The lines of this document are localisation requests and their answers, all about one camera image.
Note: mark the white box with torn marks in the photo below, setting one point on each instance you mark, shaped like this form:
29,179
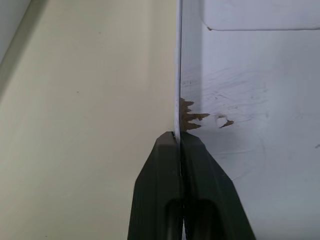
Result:
250,87

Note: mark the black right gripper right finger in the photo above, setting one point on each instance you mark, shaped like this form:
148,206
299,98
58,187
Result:
207,190

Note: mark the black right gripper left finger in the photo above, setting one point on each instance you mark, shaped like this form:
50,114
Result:
157,180

